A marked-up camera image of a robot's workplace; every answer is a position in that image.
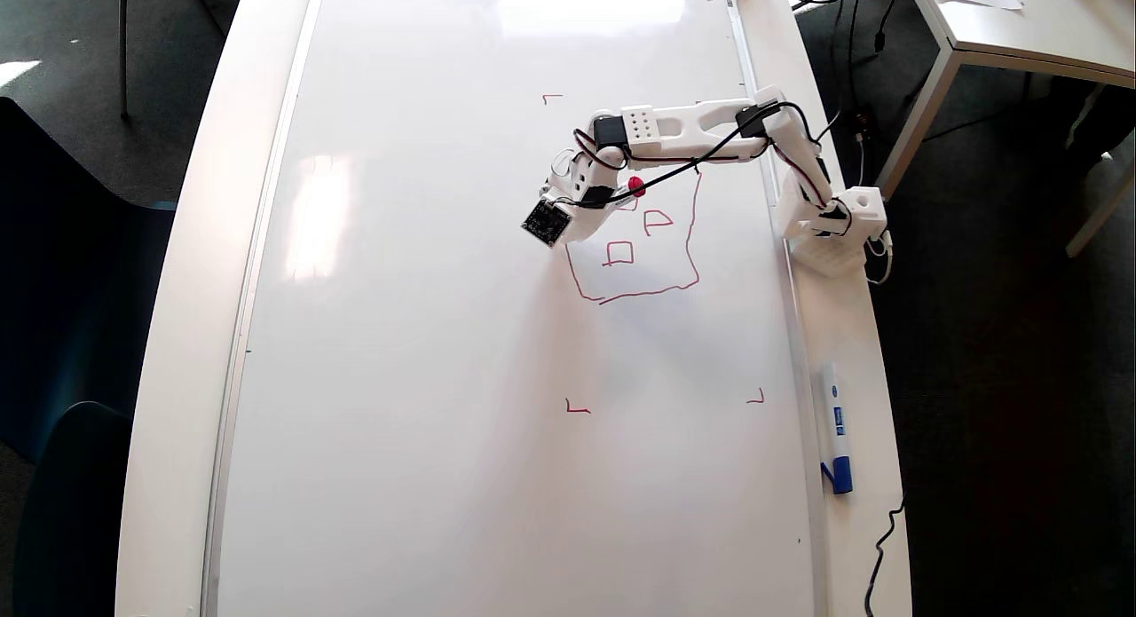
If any blue and white marker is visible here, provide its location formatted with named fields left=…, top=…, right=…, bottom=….
left=818, top=361, right=855, bottom=496

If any white side table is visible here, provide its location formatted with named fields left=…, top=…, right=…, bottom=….
left=874, top=0, right=1136, bottom=258

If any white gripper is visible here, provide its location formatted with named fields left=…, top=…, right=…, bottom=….
left=541, top=151, right=635, bottom=245

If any black power cable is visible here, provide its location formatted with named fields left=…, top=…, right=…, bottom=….
left=830, top=0, right=875, bottom=147

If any white cable at base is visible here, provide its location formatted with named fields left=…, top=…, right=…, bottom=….
left=865, top=229, right=894, bottom=286

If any large whiteboard with metal frame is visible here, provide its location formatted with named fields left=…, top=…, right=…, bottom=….
left=202, top=0, right=831, bottom=617

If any black wrist camera board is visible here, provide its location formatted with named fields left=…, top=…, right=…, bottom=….
left=521, top=198, right=572, bottom=248

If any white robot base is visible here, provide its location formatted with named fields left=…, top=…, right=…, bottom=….
left=779, top=186, right=888, bottom=278

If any dark blue chair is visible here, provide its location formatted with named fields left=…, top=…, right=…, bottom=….
left=0, top=96, right=178, bottom=463

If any black cable on table edge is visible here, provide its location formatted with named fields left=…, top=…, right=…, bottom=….
left=865, top=497, right=906, bottom=617

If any black cable with plug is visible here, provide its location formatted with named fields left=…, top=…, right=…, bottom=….
left=874, top=0, right=903, bottom=54

